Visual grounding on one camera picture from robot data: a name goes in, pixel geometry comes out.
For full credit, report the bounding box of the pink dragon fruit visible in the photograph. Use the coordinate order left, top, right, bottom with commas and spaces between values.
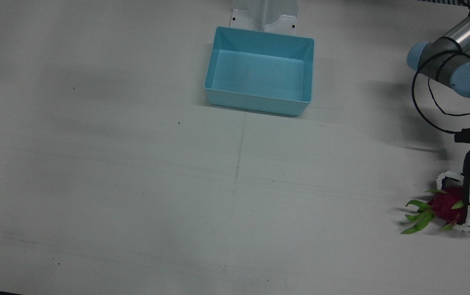
400, 186, 467, 235

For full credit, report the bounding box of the light blue plastic bin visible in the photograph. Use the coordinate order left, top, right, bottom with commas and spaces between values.
204, 26, 316, 118

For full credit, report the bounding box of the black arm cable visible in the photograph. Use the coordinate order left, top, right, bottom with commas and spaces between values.
411, 52, 470, 135

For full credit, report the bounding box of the white pedestal column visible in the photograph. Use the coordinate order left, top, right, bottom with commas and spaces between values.
230, 0, 300, 34

